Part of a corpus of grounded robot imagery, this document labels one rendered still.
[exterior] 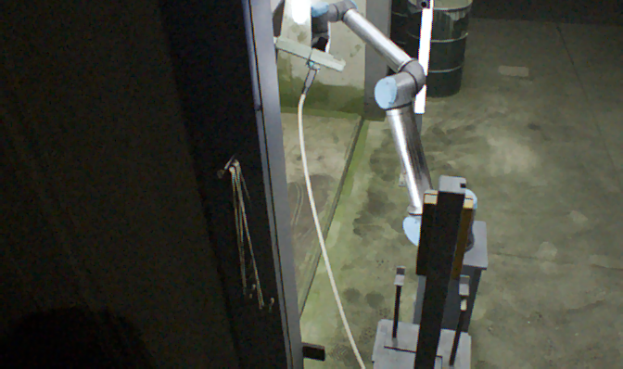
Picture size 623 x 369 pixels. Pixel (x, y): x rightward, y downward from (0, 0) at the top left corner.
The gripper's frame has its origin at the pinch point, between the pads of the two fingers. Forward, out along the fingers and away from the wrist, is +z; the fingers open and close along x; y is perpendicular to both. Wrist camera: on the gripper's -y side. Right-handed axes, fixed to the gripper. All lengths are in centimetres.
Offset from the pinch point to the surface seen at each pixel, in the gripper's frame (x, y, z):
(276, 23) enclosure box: 22.9, 5.1, -37.7
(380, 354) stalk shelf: -54, 48, 95
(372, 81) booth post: -61, 83, -192
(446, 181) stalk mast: -31, -35, 108
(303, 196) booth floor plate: -33, 135, -80
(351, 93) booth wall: -50, 102, -194
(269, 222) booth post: 0, 6, 96
